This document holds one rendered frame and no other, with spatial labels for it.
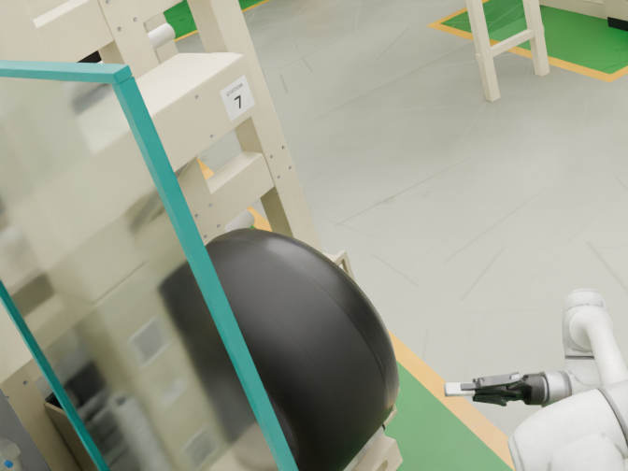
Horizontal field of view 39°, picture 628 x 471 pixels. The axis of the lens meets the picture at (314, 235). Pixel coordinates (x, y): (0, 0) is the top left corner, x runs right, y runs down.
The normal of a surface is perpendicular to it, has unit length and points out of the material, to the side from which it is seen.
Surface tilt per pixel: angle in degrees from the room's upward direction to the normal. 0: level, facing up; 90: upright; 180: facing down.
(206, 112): 90
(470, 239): 0
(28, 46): 90
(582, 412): 15
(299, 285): 35
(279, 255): 20
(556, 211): 0
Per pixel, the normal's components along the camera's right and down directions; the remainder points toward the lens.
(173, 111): 0.74, 0.15
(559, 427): -0.31, -0.54
